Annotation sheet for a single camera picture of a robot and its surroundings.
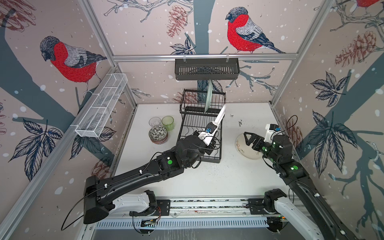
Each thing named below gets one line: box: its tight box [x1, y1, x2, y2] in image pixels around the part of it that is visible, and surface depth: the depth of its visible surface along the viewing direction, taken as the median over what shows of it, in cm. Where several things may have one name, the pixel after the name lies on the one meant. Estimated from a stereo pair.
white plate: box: [214, 103, 227, 125], surface depth 59 cm
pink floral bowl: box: [148, 125, 168, 145], surface depth 99 cm
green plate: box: [204, 79, 213, 113], surface depth 80 cm
